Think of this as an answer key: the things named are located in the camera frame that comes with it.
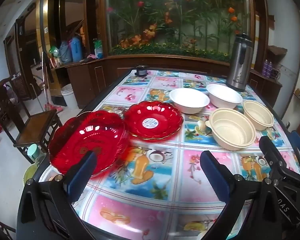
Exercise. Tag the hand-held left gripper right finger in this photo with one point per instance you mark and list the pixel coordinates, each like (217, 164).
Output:
(215, 177)

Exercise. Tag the bottle with green lid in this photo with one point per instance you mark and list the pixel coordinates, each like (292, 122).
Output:
(33, 151)

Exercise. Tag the wooden chair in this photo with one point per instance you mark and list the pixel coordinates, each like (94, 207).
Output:
(37, 127)

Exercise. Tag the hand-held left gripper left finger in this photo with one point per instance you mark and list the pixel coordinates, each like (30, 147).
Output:
(82, 173)

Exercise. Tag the blue thermos flask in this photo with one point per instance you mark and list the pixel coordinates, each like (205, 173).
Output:
(76, 50)

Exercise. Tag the pink cloth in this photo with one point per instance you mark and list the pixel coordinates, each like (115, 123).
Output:
(90, 56)

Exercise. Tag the dark wooden cabinet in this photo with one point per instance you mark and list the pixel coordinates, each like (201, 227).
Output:
(120, 70)

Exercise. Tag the stainless steel thermos kettle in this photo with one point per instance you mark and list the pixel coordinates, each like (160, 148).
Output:
(240, 65)

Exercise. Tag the white foam bowl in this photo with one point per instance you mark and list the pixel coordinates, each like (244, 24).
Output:
(223, 93)
(188, 100)

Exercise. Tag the pale blue thermos jug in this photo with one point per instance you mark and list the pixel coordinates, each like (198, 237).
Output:
(65, 53)

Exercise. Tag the red plate with white label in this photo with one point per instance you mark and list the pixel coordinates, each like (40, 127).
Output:
(165, 127)

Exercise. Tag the beige plastic bowl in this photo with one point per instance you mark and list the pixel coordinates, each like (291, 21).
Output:
(230, 130)
(258, 113)

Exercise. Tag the small black jar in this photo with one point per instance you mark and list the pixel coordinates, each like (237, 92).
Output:
(141, 71)

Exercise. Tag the green and white bottle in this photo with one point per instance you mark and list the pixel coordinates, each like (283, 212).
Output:
(98, 50)

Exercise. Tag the green round dish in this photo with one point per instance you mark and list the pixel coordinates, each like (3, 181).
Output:
(28, 176)

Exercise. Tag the colourful printed tablecloth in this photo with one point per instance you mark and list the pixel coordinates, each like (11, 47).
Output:
(180, 146)

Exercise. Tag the white plastic bucket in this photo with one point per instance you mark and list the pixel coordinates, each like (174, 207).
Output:
(70, 97)

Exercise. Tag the purple bottle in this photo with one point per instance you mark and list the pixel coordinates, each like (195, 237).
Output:
(265, 67)
(270, 69)

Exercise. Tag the wooden wall shelf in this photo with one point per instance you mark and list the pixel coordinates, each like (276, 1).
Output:
(277, 50)

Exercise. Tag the green plastic bag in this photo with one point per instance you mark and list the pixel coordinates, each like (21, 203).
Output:
(53, 51)

